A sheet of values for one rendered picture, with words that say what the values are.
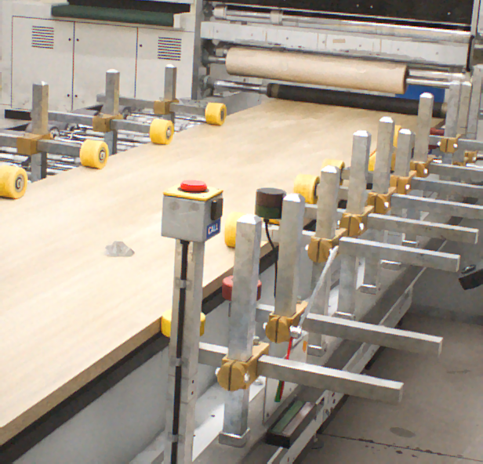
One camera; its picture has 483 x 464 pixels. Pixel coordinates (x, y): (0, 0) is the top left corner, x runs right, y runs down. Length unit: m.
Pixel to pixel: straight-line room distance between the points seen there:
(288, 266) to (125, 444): 0.46
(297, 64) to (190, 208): 3.20
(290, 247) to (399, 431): 1.78
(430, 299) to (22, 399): 3.42
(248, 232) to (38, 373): 0.42
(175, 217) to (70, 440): 0.47
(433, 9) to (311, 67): 0.57
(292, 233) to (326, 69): 2.66
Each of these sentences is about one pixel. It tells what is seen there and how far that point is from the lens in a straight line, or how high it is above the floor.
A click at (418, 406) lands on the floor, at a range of 4.02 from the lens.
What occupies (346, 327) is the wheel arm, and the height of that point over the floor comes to 0.86.
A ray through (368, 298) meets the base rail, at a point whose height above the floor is 0.70.
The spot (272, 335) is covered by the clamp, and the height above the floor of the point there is 0.84.
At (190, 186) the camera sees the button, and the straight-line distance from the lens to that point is 1.59.
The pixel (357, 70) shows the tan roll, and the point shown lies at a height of 1.07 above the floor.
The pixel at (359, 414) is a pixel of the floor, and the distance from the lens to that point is 3.89.
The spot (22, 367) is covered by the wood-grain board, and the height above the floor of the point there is 0.90.
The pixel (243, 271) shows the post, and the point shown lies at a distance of 1.88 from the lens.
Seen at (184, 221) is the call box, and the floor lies 1.18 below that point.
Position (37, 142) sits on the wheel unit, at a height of 0.96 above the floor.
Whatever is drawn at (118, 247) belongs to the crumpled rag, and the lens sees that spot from 2.39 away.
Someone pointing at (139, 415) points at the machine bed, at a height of 0.70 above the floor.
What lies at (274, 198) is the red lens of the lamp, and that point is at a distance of 2.09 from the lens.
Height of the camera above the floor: 1.59
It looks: 15 degrees down
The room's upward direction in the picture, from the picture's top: 4 degrees clockwise
